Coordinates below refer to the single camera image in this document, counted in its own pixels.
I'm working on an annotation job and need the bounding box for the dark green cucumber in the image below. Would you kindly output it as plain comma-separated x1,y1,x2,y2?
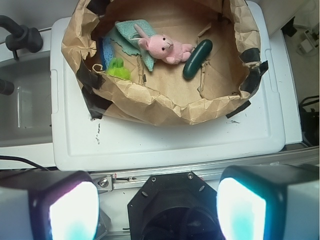
182,39,213,80

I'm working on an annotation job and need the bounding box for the lime green fuzzy toy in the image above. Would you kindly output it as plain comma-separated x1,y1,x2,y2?
105,57,131,81

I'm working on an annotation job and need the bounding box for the clear plastic bin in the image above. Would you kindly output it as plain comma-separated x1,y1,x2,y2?
0,51,53,147

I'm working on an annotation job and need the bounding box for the crumpled brown paper bag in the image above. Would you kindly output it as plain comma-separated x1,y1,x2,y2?
61,0,268,126

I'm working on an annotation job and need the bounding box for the white plastic bin lid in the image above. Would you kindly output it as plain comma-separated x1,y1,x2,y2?
50,1,286,172

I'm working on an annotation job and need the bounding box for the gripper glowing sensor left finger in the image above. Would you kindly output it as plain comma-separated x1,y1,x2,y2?
0,171,100,240

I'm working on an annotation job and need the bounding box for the pink plush bunny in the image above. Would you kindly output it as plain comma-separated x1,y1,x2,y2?
133,23,194,65

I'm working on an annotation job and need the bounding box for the blue knitted cloth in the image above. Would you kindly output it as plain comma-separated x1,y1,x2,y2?
98,36,115,71

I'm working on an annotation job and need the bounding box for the black cable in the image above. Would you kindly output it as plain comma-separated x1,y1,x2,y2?
0,155,55,172

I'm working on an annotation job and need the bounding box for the teal knitted cloth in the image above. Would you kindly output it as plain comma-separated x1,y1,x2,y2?
107,19,157,72

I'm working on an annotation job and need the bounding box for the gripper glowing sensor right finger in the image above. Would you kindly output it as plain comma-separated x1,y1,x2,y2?
216,164,320,240

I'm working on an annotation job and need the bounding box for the aluminium frame rail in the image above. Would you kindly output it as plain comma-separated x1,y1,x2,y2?
90,146,320,194

